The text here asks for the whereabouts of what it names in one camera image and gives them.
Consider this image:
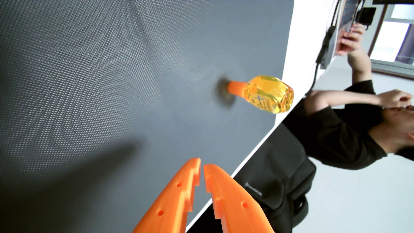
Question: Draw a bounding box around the black power adapter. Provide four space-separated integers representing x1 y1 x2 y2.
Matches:
356 7 377 26

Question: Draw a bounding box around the yellow eyedrops bottle orange cap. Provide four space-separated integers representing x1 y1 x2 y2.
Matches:
227 75 294 114

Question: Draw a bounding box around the person's right hand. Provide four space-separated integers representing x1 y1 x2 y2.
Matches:
336 23 366 56

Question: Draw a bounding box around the person's left hand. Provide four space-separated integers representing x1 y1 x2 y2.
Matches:
377 90 413 109

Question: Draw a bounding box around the person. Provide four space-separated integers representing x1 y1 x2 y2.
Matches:
283 79 414 170

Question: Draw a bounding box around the black backpack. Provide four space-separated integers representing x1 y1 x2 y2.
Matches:
188 123 317 233

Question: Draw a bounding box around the window frame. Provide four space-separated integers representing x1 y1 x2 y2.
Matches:
369 3 414 80

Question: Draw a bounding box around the laptop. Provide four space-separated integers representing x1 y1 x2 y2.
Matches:
320 0 359 70

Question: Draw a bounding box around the black monitor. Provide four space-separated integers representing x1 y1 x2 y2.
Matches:
372 0 414 5

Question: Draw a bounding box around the black laptop cable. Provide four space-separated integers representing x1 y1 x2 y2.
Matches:
305 0 341 96

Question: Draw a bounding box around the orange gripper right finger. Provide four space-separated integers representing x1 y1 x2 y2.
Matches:
203 164 275 233

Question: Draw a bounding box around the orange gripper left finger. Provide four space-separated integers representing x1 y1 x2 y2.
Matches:
133 157 202 233

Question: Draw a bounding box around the grey textured mat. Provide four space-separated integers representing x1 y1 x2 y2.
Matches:
0 0 294 233

